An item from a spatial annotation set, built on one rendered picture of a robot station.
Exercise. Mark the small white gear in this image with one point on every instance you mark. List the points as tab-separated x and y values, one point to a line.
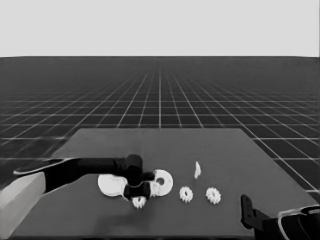
217	196
156	191
139	206
189	195

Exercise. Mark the large thick white disc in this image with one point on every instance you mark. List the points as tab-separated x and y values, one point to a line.
108	186

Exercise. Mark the white round carrier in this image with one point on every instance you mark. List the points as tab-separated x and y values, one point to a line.
168	186

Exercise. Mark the small white T-shaped piece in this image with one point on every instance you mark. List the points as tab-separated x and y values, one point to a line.
198	170

